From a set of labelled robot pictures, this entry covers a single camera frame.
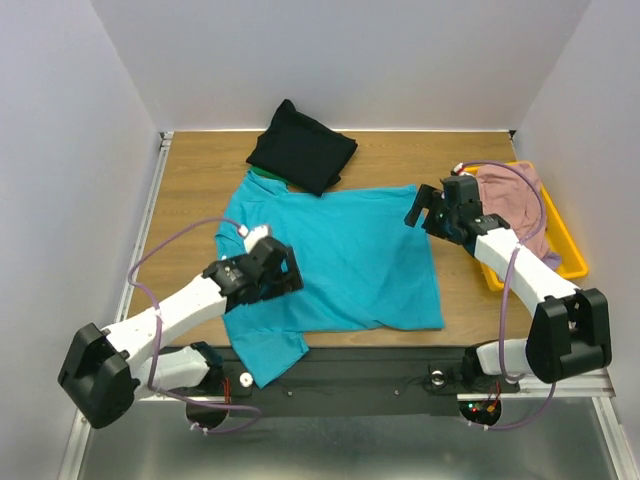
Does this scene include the aluminium left side rail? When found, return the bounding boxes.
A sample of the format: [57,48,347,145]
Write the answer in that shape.
[114,131,174,323]

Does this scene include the yellow plastic tray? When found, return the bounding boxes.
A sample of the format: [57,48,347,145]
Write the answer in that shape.
[465,161,589,280]

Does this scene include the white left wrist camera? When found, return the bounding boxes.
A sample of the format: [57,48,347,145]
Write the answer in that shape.
[238,224,271,253]

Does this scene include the folded black t shirt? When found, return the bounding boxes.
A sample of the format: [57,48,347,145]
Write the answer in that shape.
[247,99,358,197]

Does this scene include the lavender t shirt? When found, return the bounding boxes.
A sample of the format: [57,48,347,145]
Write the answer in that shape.
[542,251,562,271]

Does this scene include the folded green t shirt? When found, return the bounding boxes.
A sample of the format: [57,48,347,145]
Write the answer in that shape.
[249,166,298,188]

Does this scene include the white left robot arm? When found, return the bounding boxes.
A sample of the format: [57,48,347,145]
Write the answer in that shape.
[58,235,303,429]

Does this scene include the aluminium front frame rail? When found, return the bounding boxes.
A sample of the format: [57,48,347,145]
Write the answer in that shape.
[137,369,615,405]

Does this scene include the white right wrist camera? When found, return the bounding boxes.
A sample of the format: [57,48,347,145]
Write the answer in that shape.
[450,163,468,176]

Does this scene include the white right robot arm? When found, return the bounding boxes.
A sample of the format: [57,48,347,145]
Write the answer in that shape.
[405,175,612,390]

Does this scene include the turquoise t shirt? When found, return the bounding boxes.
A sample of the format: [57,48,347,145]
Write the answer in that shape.
[223,172,445,388]

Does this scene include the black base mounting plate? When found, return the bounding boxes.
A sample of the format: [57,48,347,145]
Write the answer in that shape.
[178,347,519,417]

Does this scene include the pink t shirt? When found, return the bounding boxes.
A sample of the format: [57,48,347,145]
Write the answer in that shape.
[475,162,553,260]

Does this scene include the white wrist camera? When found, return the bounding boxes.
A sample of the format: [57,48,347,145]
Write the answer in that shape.
[238,224,271,253]
[450,163,468,176]

